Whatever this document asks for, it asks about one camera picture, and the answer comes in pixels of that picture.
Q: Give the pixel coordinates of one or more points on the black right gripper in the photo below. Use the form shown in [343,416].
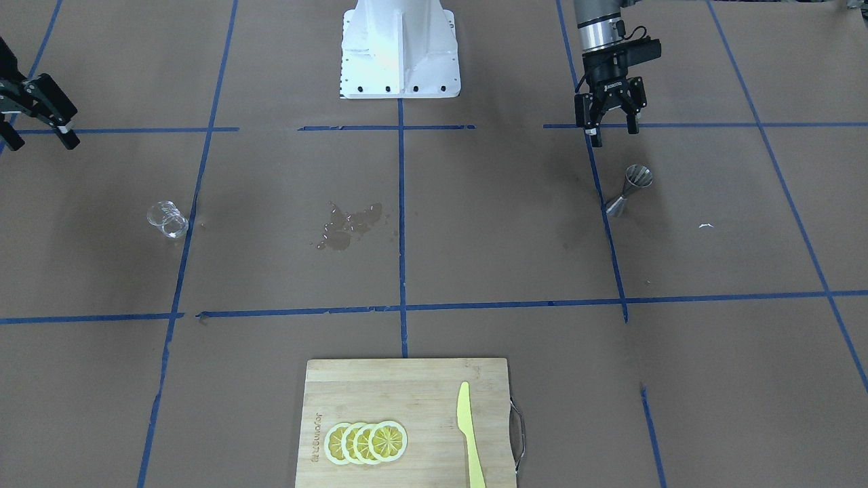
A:
[39,99]

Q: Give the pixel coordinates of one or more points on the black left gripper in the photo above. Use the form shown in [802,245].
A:
[609,76]

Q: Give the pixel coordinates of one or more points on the steel jigger measuring cup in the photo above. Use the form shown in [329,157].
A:
[637,177]

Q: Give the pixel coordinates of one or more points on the clear glass shaker cup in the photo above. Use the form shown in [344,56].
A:
[168,219]

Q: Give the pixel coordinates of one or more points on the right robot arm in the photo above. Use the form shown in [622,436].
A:
[9,70]

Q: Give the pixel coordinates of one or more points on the liquid spill puddle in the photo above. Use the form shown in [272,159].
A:
[342,228]

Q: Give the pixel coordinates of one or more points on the yellow plastic knife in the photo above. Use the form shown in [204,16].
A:
[464,416]

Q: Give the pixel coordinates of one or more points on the bamboo cutting board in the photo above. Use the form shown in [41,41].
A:
[421,394]

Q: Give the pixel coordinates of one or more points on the lemon slice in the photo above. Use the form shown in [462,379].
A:
[348,444]
[388,441]
[361,446]
[334,448]

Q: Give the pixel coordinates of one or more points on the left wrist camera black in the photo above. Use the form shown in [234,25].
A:
[619,57]

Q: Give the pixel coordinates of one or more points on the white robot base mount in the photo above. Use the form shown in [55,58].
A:
[399,50]

